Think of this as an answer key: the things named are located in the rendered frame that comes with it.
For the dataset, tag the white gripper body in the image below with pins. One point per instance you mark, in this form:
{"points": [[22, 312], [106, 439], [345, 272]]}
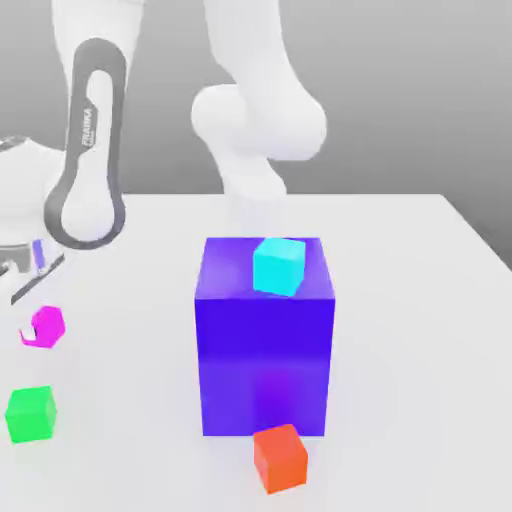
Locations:
{"points": [[38, 294]]}

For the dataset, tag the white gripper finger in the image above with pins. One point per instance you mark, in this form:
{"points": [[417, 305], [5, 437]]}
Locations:
{"points": [[30, 332]]}

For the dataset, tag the small magenta cube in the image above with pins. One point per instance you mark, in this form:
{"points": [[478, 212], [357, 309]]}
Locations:
{"points": [[48, 326]]}

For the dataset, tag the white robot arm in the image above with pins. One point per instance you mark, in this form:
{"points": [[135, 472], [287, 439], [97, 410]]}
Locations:
{"points": [[256, 120]]}

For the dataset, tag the small green cube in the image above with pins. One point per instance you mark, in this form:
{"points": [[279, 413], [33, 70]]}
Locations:
{"points": [[30, 414]]}

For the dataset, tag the small cyan cube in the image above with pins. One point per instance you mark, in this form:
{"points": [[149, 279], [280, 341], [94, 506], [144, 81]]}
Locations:
{"points": [[278, 266]]}

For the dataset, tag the small red cube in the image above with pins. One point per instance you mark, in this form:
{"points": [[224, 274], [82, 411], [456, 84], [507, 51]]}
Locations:
{"points": [[281, 460]]}

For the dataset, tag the large blue box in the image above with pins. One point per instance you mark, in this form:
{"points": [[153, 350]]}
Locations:
{"points": [[264, 360]]}

